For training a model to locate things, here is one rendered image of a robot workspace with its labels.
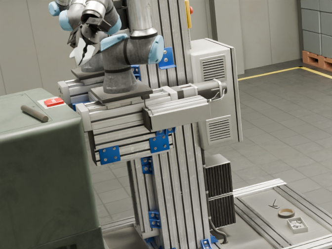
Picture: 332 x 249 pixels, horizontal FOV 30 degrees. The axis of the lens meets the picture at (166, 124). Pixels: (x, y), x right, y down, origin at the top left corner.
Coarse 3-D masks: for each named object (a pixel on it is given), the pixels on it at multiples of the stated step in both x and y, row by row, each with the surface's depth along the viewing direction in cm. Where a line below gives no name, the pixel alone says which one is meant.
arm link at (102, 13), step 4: (84, 4) 209; (88, 4) 208; (92, 4) 208; (96, 4) 208; (100, 4) 209; (84, 8) 208; (88, 8) 207; (92, 8) 207; (96, 8) 207; (100, 8) 208; (104, 8) 210; (100, 12) 208; (104, 12) 210
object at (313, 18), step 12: (300, 0) 731; (312, 0) 707; (324, 0) 684; (312, 12) 713; (324, 12) 690; (312, 24) 718; (324, 24) 695; (312, 36) 724; (324, 36) 700; (312, 48) 730; (324, 48) 705; (312, 60) 745; (324, 60) 709
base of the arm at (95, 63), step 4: (100, 52) 306; (96, 56) 305; (100, 56) 306; (88, 60) 306; (92, 60) 305; (96, 60) 305; (100, 60) 306; (84, 64) 307; (88, 64) 307; (92, 64) 305; (96, 64) 305; (100, 64) 305; (84, 68) 307; (88, 68) 305; (92, 68) 305; (96, 68) 305; (100, 68) 305; (88, 72) 306
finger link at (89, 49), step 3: (87, 45) 201; (90, 45) 201; (87, 48) 200; (90, 48) 201; (93, 48) 202; (84, 51) 201; (87, 51) 200; (90, 51) 200; (84, 54) 199; (87, 54) 199; (90, 54) 200; (84, 57) 198; (87, 57) 199; (90, 57) 200; (84, 60) 198; (87, 60) 199; (81, 63) 197; (84, 63) 198
